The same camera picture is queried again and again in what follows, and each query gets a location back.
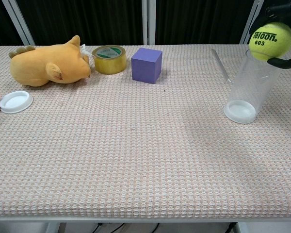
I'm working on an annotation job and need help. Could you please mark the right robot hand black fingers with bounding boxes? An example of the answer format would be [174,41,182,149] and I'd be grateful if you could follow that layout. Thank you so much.
[264,0,291,70]

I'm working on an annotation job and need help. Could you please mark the yellow tennis ball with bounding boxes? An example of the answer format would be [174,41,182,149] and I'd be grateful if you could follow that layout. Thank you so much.
[248,21,291,62]

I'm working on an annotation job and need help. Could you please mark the clear plastic cup white base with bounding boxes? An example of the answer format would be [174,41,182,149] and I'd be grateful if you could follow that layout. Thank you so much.
[223,48,282,125]

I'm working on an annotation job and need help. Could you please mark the clear glass rod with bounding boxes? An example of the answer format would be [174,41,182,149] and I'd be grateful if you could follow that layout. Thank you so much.
[211,48,233,84]

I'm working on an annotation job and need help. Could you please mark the black curtain panel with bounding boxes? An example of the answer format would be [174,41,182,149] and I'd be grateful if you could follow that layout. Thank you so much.
[154,0,254,46]
[0,0,24,47]
[16,0,144,46]

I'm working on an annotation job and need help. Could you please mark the purple foam cube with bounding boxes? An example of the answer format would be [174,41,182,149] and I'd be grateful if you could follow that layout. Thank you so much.
[131,47,163,84]

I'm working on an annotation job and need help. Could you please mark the yellowish packing tape roll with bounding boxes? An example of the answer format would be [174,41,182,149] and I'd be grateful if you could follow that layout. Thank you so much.
[91,45,127,74]

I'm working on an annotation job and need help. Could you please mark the pink woven tablecloth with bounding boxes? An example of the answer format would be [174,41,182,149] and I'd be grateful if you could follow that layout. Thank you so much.
[0,43,291,223]

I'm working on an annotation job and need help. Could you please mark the orange plush toy animal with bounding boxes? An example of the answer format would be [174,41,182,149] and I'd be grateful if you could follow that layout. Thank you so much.
[8,34,93,87]

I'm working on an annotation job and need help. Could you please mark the white round plastic lid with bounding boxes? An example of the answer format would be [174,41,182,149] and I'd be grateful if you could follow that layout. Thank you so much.
[0,90,34,115]

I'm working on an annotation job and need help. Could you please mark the grey metal frame post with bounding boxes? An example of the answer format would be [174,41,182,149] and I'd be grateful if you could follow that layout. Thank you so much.
[240,0,266,45]
[141,0,156,46]
[1,0,36,46]

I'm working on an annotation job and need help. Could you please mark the black cable bundle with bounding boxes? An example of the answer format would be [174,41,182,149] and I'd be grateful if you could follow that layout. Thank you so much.
[91,222,128,233]

